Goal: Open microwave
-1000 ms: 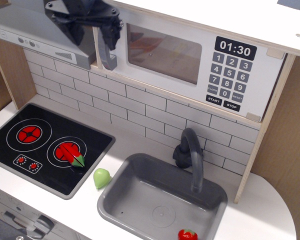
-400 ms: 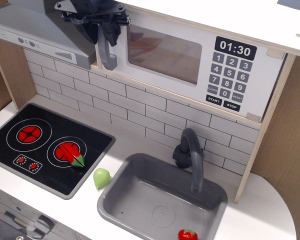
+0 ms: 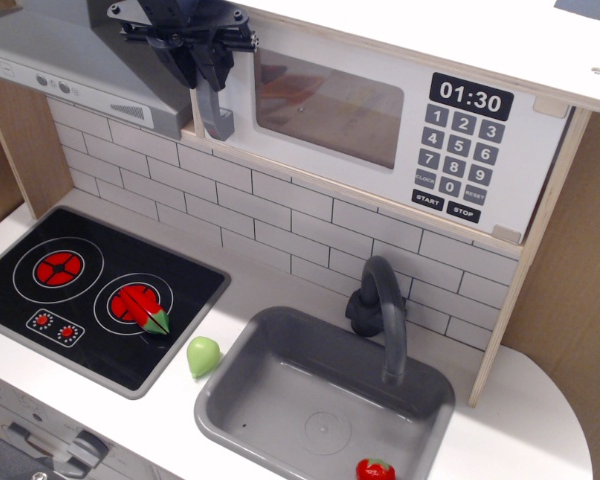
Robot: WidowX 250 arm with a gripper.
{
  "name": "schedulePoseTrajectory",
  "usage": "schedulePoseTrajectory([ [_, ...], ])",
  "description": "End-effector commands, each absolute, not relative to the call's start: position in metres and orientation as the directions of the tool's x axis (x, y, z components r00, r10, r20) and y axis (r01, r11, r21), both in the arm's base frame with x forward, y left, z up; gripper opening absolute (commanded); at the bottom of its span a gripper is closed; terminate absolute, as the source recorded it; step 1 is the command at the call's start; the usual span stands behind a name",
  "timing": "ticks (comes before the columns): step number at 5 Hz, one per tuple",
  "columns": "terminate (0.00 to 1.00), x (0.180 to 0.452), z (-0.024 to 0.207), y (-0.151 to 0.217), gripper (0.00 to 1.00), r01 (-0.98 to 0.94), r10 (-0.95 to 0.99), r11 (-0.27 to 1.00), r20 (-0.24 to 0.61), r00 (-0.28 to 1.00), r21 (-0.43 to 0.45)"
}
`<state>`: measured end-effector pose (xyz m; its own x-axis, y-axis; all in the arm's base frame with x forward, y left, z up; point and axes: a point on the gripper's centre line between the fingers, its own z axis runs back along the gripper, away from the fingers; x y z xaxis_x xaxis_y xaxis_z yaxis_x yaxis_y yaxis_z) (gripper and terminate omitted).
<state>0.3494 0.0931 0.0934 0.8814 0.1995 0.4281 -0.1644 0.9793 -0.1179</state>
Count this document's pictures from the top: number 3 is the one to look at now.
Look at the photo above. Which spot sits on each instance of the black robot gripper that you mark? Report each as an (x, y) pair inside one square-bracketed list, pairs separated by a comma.
[(212, 29)]

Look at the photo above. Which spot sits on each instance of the grey microwave door handle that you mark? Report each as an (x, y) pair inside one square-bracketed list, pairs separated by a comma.
[(218, 121)]

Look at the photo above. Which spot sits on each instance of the white toy microwave door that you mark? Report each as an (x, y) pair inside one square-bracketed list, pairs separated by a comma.
[(370, 130)]

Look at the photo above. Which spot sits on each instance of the wooden toy microwave cabinet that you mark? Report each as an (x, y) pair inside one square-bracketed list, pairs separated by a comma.
[(456, 282)]

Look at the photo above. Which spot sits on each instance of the grey toy range hood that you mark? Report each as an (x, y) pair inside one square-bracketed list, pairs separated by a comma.
[(73, 51)]

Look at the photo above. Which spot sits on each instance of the red green toy chili pepper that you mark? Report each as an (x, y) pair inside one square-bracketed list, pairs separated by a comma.
[(144, 310)]

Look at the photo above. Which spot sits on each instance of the black toy induction stove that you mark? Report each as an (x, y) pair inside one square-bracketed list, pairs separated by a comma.
[(59, 286)]

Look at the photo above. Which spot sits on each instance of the light green toy pear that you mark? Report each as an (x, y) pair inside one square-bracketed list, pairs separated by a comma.
[(203, 356)]

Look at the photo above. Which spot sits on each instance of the dark grey toy faucet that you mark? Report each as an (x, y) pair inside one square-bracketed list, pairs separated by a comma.
[(377, 307)]

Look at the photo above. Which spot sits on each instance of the grey plastic toy sink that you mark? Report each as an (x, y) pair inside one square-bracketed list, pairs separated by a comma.
[(306, 399)]

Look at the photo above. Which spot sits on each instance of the red toy strawberry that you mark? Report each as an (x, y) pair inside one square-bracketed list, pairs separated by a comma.
[(374, 469)]

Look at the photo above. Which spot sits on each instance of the grey oven door handle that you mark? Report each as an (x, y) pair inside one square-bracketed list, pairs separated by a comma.
[(74, 460)]

